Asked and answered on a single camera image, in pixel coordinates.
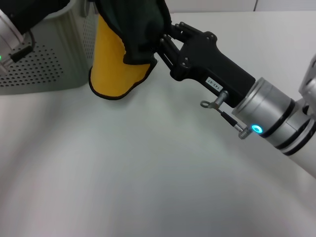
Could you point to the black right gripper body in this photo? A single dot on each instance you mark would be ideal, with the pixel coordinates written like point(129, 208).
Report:
point(209, 64)

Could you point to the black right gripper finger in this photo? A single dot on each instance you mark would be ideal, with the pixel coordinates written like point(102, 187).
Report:
point(184, 29)
point(170, 51)

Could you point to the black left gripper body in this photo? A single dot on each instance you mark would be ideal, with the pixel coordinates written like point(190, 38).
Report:
point(29, 12)

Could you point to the yellow towel with black trim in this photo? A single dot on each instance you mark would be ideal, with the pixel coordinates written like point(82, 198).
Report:
point(111, 74)

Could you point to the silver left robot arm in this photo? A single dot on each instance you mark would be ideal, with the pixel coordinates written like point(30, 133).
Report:
point(7, 32)

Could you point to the grey perforated storage box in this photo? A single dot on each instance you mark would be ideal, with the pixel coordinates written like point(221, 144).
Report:
point(69, 61)

